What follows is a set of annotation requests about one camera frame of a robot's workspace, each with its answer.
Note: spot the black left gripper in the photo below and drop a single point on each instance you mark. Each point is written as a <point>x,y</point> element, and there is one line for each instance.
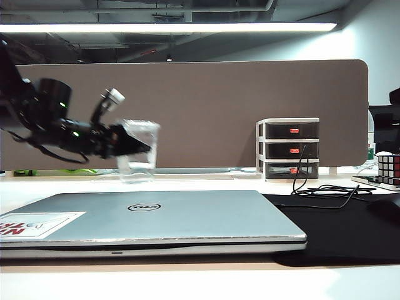
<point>103,140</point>

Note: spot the clear plastic lidded cup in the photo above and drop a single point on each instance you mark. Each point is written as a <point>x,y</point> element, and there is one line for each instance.
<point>147,134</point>

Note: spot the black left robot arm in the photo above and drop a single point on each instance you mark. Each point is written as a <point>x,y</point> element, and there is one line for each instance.
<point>47,103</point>

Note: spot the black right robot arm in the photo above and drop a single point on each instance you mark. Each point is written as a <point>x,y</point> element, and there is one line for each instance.
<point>395,97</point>

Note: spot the silver Dell laptop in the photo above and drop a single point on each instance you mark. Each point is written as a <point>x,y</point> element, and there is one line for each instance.
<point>187,218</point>

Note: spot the flat green object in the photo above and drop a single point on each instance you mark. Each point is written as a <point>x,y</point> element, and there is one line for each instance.
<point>81,172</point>

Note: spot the brown fabric desk partition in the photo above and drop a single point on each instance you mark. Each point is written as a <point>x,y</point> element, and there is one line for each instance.
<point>218,109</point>

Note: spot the small green object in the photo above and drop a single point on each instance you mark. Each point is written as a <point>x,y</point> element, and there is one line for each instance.
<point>23,172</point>

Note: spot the long ceiling light strip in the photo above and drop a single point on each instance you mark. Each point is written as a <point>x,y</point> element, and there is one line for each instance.
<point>156,27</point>

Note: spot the dark translucent organizer drawer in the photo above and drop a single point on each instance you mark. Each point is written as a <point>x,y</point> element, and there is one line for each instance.
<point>278,151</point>
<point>278,131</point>

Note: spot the clear organizer drawer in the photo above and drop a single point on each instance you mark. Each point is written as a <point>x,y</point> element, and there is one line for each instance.
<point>278,171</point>

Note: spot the black desk mat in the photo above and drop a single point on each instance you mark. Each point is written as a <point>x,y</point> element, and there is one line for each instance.
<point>328,234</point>

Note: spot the plastic bottle green label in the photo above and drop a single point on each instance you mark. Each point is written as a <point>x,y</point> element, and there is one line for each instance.
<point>370,150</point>

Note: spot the black monitor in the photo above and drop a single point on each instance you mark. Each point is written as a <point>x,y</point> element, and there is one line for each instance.
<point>387,131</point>

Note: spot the black Rubik's cube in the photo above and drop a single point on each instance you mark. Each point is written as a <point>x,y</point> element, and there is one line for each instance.
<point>389,167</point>

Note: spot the black computer mouse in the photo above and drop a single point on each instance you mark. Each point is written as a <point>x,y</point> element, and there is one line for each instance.
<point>387,209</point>

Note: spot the wrist camera with white cap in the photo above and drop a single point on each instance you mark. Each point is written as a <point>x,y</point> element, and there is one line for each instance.
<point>109,100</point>

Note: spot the white drawer organizer frame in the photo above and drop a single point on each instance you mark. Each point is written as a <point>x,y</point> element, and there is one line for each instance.
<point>260,150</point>

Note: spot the white partition bracket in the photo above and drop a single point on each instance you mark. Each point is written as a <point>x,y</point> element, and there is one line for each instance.
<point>332,170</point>

